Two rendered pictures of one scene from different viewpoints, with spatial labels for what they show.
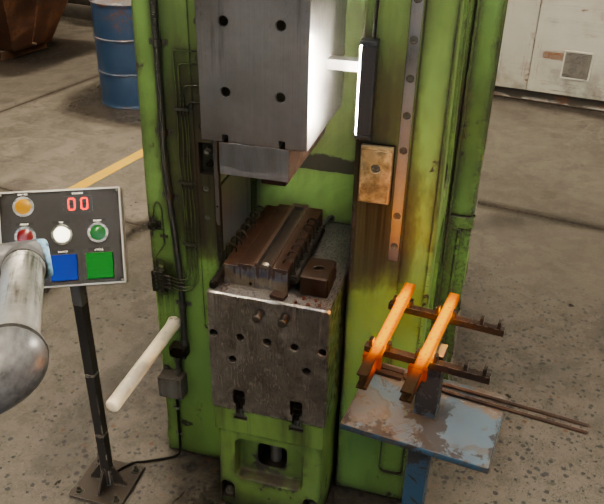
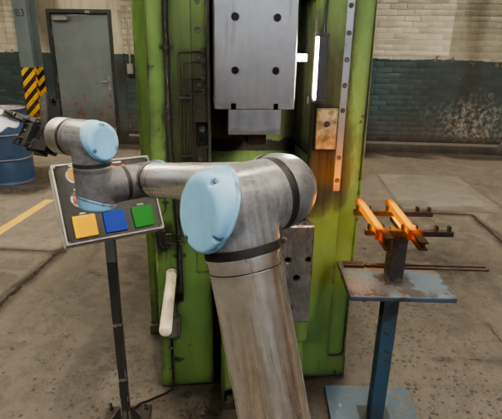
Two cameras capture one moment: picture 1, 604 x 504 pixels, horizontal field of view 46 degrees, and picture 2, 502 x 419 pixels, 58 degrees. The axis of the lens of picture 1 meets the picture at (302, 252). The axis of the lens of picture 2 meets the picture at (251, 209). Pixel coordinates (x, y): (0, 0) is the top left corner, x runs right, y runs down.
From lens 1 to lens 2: 0.94 m
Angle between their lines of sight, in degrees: 22
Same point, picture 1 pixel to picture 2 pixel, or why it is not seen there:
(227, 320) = not seen: hidden behind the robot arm
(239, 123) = (244, 93)
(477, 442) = (438, 288)
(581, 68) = not seen: hidden behind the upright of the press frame
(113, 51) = not seen: outside the picture
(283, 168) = (276, 124)
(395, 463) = (337, 347)
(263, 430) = not seen: hidden behind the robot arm
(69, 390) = (56, 367)
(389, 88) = (333, 67)
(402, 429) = (390, 290)
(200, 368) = (191, 308)
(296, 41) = (287, 28)
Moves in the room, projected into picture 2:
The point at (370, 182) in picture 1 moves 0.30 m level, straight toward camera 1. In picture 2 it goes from (323, 135) to (357, 149)
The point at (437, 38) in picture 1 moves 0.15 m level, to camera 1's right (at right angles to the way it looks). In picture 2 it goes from (362, 31) to (394, 32)
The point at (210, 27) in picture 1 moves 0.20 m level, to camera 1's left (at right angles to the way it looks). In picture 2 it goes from (225, 22) to (169, 20)
